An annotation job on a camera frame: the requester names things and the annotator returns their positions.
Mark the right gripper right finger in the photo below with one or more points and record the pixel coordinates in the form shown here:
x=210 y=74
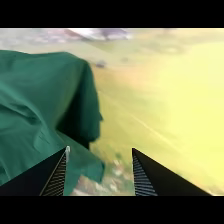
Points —
x=156 y=180

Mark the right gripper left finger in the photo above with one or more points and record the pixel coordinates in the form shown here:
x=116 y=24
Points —
x=40 y=178

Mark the green T-shirt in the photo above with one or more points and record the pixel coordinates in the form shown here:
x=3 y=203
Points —
x=40 y=106

